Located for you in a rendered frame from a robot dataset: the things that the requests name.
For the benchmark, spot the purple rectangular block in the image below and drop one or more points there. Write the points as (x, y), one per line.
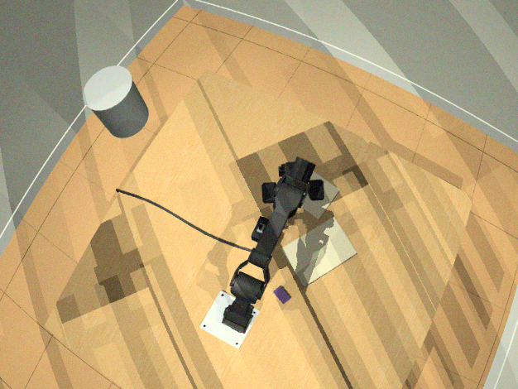
(281, 294)

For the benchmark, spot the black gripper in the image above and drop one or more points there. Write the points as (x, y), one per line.
(315, 192)

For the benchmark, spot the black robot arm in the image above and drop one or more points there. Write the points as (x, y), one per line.
(289, 195)

